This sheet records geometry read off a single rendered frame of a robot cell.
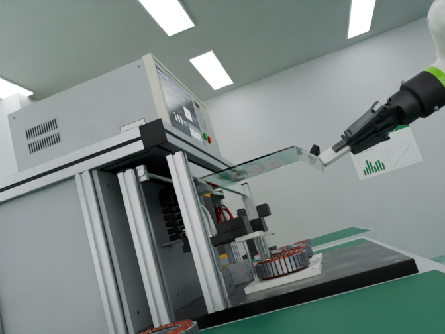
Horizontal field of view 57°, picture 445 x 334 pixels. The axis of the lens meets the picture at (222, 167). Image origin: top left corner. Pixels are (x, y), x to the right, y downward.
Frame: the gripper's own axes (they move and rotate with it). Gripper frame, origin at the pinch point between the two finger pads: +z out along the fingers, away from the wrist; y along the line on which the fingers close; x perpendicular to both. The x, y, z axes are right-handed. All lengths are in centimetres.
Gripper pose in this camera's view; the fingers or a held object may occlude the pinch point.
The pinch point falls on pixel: (334, 153)
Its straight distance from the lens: 96.8
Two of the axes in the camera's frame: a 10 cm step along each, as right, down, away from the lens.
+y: -4.1, -5.0, -7.6
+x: 3.8, 6.6, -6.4
